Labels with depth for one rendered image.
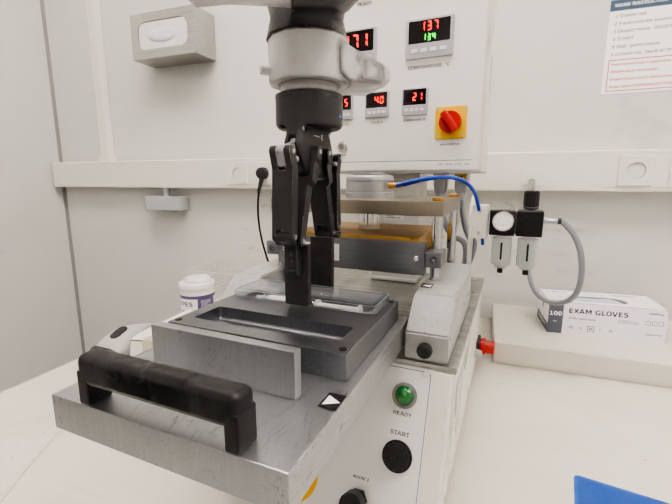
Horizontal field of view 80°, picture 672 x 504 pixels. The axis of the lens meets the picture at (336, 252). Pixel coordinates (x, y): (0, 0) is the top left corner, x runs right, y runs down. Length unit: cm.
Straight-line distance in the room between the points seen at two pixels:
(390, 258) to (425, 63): 39
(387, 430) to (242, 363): 22
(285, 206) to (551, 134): 91
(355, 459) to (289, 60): 44
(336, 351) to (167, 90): 140
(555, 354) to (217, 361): 74
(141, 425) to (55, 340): 178
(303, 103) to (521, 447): 57
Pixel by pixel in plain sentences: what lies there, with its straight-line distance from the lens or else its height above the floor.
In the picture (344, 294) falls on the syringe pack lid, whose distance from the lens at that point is 47.
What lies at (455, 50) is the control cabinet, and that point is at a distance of 80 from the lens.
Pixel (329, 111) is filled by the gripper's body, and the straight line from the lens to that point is 44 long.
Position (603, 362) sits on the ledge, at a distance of 97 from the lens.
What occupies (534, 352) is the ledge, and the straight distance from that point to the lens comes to 95.
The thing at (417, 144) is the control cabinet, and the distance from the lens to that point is 78.
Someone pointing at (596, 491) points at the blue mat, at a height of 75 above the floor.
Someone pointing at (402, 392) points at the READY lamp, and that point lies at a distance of 48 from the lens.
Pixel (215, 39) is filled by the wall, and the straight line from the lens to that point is 155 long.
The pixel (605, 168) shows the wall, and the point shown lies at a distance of 117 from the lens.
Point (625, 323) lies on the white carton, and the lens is 108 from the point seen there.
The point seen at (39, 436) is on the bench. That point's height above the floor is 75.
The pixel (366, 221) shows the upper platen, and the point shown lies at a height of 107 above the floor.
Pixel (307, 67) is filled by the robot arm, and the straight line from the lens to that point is 44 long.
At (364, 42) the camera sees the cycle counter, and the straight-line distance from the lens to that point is 84.
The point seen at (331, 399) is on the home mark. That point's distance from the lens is 33.
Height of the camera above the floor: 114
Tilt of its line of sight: 10 degrees down
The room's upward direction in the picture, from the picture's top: straight up
